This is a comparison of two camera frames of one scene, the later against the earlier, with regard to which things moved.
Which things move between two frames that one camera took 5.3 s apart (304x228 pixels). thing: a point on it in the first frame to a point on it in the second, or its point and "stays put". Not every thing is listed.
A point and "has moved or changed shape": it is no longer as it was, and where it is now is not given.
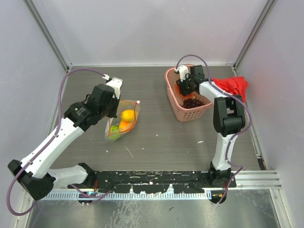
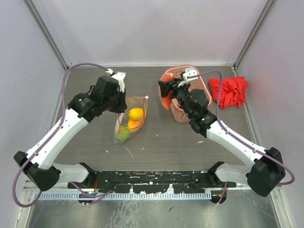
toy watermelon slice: x=188 y=96 has moved or changed shape
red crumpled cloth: x=235 y=85 stays put
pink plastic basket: x=185 y=114 has moved or changed shape
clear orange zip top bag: x=128 y=116 has moved or changed shape
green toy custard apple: x=114 y=133 to x=125 y=134
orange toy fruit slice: x=124 y=126 to x=133 y=125
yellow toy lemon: x=128 y=115 to x=136 y=114
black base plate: x=153 y=181 stays put
